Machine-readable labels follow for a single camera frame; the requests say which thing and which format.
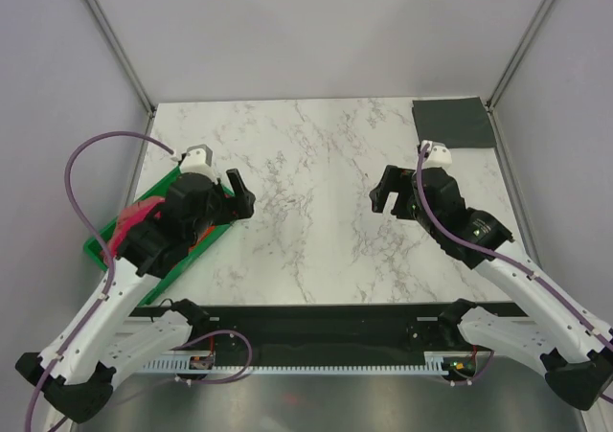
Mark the left aluminium frame post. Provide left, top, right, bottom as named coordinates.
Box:
left=83, top=0, right=157, bottom=118

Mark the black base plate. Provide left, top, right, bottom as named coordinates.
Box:
left=128, top=301, right=528, bottom=369

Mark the dark grey folded cloth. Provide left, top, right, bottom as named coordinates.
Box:
left=412, top=97, right=496, bottom=149

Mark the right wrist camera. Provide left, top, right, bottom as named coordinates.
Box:
left=420, top=140, right=452, bottom=170

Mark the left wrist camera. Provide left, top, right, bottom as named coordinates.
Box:
left=179, top=145, right=215, bottom=179

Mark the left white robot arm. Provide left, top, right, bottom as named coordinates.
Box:
left=15, top=169, right=256, bottom=423

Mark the orange t-shirt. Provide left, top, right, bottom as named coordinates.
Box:
left=188, top=226, right=215, bottom=254

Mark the white slotted cable duct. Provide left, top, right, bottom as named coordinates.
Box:
left=139, top=348, right=448, bottom=375

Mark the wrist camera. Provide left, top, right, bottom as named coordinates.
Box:
left=420, top=140, right=452, bottom=170
left=179, top=145, right=215, bottom=179

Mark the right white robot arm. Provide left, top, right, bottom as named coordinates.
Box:
left=369, top=165, right=612, bottom=411

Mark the magenta t-shirt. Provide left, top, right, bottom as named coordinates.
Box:
left=107, top=195, right=165, bottom=258

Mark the aluminium frame post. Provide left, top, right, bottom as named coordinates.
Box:
left=83, top=0, right=157, bottom=118
left=485, top=0, right=558, bottom=113

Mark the right aluminium frame post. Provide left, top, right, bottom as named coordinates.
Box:
left=485, top=0, right=558, bottom=113

